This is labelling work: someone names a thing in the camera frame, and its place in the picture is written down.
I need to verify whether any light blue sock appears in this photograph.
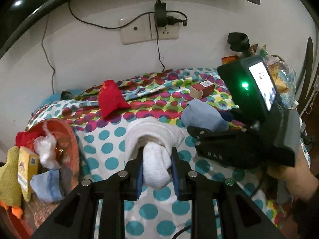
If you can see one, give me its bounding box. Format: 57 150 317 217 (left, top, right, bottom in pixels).
181 99 229 132
30 169 64 203

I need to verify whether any white sock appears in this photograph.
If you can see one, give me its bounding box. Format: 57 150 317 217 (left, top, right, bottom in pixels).
124 117 184 190

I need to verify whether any yellow knitted duck toy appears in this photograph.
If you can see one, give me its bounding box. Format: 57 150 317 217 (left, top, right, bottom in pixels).
0 146 23 219

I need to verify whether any red foil candy bar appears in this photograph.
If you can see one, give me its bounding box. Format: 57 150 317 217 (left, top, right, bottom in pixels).
55 147 64 160

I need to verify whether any yellow medicine box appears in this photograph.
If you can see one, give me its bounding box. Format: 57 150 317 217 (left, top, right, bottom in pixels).
17 146 39 202

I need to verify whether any clear plastic bag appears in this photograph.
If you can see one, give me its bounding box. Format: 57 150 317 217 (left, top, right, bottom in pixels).
33 122 61 169

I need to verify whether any red sock with gold print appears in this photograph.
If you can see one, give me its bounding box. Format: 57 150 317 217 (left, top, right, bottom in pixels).
15 131 44 151

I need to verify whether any person's right hand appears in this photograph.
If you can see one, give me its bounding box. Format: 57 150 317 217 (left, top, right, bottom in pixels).
267 146 318 202

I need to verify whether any dark red barcode box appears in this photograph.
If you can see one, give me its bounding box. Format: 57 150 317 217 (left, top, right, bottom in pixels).
190 80 215 99

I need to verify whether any red round tray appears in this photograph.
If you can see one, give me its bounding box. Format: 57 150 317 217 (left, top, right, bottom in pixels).
1 119 80 238

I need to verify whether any yellow snack bag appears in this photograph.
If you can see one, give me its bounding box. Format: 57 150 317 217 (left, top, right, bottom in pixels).
268 63 289 94

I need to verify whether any red snack packet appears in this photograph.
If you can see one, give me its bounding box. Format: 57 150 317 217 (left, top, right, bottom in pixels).
221 55 239 65

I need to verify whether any blue plastic bag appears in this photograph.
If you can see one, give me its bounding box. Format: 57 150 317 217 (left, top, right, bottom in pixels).
278 63 296 108

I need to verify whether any green clear snack bag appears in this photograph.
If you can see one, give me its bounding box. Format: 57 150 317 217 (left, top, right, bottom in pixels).
249 44 268 57

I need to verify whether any polka dot table cloth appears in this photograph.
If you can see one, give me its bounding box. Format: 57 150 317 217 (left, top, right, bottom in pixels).
27 68 290 238

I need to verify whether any black adapter cable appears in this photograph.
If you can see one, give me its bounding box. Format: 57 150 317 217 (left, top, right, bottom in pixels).
155 26 165 73

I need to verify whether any white wall socket plate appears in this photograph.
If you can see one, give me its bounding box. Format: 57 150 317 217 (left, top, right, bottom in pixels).
120 15 179 45

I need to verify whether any thin black television cable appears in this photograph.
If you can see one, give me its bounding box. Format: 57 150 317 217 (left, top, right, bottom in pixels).
40 15 56 95

